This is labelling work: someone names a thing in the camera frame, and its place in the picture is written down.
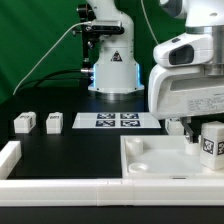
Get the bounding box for white left fence piece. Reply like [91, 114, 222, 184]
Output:
[0, 141, 22, 180]

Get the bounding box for white square tabletop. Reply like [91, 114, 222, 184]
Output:
[120, 135, 224, 179]

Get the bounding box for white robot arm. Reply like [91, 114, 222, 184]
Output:
[84, 0, 224, 124]

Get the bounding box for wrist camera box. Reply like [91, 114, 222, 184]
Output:
[153, 33, 214, 68]

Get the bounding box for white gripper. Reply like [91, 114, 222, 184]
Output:
[148, 65, 224, 143]

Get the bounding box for black cables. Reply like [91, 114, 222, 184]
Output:
[14, 68, 94, 95]

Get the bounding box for white cable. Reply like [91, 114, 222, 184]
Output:
[12, 0, 159, 96]

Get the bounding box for white front fence bar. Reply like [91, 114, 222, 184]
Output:
[0, 179, 224, 206]

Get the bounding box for white marker sheet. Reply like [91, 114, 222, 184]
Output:
[72, 112, 161, 129]

